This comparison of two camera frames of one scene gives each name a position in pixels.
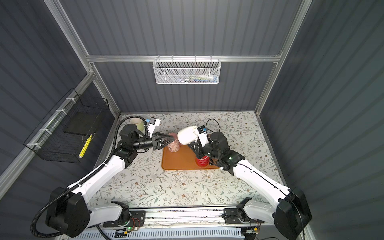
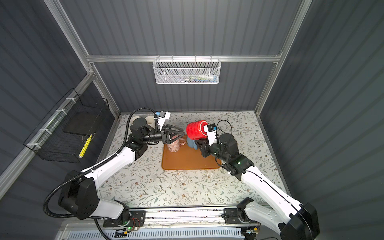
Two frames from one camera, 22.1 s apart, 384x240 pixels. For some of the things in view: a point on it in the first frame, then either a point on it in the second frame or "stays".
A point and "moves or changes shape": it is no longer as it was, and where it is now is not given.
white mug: (188, 135) moves or changes shape
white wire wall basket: (185, 71) stays
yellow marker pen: (85, 146) stays
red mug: (203, 161) -> (196, 130)
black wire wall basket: (67, 133) stays
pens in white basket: (201, 78) stays
